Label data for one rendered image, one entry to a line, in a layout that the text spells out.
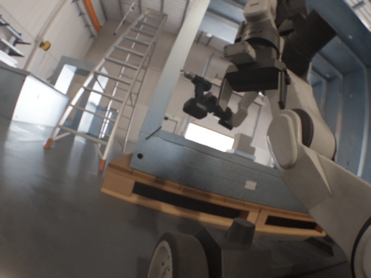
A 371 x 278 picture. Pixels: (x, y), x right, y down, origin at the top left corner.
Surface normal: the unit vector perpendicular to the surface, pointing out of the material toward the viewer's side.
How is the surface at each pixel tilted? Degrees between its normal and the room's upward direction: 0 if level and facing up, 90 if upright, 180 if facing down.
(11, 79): 90
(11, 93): 90
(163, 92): 90
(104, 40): 90
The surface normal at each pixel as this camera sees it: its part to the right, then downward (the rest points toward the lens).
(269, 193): 0.17, -0.03
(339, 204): -0.92, -0.32
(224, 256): 0.39, -0.67
